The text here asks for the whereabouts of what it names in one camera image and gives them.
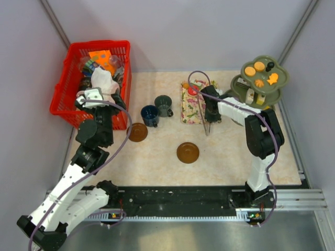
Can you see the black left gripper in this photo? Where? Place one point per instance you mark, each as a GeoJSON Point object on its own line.
{"type": "Point", "coordinates": [118, 99]}

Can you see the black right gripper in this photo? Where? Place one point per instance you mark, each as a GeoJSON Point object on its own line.
{"type": "Point", "coordinates": [210, 118]}

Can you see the stainless steel food tongs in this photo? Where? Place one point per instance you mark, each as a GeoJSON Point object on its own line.
{"type": "Point", "coordinates": [202, 112]}

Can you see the dark blue mug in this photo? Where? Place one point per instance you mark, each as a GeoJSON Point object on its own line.
{"type": "Point", "coordinates": [150, 115]}

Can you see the brown wooden coaster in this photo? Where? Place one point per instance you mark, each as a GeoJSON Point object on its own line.
{"type": "Point", "coordinates": [138, 132]}
{"type": "Point", "coordinates": [188, 152]}

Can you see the dark green mug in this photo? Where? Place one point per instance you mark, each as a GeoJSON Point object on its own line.
{"type": "Point", "coordinates": [164, 106]}

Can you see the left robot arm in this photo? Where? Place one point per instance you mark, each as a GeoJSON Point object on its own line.
{"type": "Point", "coordinates": [48, 226]}

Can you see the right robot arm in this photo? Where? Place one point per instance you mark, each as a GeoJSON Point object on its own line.
{"type": "Point", "coordinates": [263, 134]}

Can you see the floral rectangular serving tray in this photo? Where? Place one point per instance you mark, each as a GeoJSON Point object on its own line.
{"type": "Point", "coordinates": [189, 107]}

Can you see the white cloth bag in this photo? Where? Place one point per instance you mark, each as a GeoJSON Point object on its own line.
{"type": "Point", "coordinates": [102, 79]}

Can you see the red round donut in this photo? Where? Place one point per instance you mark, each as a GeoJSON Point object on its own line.
{"type": "Point", "coordinates": [193, 91]}

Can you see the black cylindrical can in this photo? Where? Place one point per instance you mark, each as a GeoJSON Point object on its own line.
{"type": "Point", "coordinates": [85, 83]}

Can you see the red plastic basket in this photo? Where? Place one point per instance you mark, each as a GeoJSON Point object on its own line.
{"type": "Point", "coordinates": [63, 101]}

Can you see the white cream cake slice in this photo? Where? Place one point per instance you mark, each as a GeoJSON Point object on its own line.
{"type": "Point", "coordinates": [249, 96]}

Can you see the chocolate cake slice with cherry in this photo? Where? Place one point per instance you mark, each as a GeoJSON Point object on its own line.
{"type": "Point", "coordinates": [243, 85]}

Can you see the orange dotted box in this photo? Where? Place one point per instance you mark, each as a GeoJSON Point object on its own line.
{"type": "Point", "coordinates": [102, 58]}

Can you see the yellow square cake piece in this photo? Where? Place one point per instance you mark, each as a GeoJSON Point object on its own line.
{"type": "Point", "coordinates": [260, 100]}

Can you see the round tan cracker biscuit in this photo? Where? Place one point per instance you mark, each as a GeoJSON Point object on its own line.
{"type": "Point", "coordinates": [250, 71]}

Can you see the green three-tier dessert stand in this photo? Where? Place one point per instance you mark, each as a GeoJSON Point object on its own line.
{"type": "Point", "coordinates": [272, 93]}

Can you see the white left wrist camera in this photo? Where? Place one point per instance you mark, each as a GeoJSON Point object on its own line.
{"type": "Point", "coordinates": [90, 98]}

